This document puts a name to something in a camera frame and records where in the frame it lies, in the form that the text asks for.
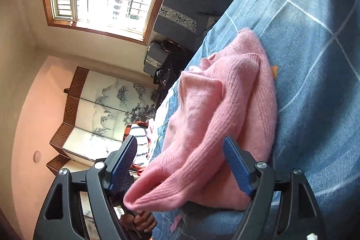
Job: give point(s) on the person's left hand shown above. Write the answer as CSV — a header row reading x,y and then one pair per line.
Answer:
x,y
143,222

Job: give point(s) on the blue plaid bed quilt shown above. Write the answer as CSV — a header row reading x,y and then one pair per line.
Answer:
x,y
315,45

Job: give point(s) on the pink knit sweater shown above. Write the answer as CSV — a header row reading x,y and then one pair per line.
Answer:
x,y
231,93

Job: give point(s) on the striped red trimmed pillow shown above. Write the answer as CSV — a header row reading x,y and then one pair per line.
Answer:
x,y
139,132

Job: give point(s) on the red and white clothes pile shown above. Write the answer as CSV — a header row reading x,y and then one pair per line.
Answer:
x,y
152,134

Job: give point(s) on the painted folding screen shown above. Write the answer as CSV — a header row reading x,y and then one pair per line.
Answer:
x,y
97,111

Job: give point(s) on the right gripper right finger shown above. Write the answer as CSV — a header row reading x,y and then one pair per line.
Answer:
x,y
298,215

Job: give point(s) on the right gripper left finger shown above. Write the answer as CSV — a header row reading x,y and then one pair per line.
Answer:
x,y
61,215

